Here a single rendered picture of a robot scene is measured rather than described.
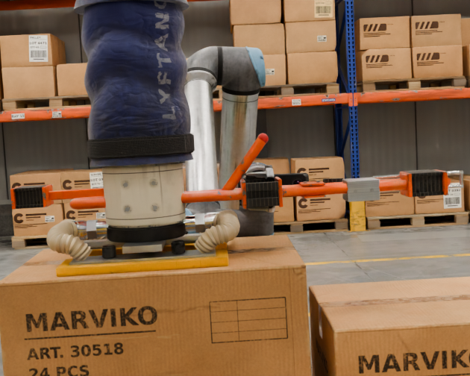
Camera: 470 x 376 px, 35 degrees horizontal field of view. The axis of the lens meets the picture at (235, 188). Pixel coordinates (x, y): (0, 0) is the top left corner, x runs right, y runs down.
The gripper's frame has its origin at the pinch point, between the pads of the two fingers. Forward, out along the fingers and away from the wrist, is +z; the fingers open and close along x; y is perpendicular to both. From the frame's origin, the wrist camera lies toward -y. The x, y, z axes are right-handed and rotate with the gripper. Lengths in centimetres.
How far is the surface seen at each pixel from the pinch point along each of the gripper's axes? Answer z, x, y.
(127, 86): 10.7, 23.4, 28.3
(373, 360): 19.1, -32.0, -16.9
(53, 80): -713, 72, 205
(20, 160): -841, -24, 284
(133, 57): 11.1, 29.1, 26.9
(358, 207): -706, -93, -139
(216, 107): -709, 31, 19
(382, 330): 19.1, -26.1, -18.9
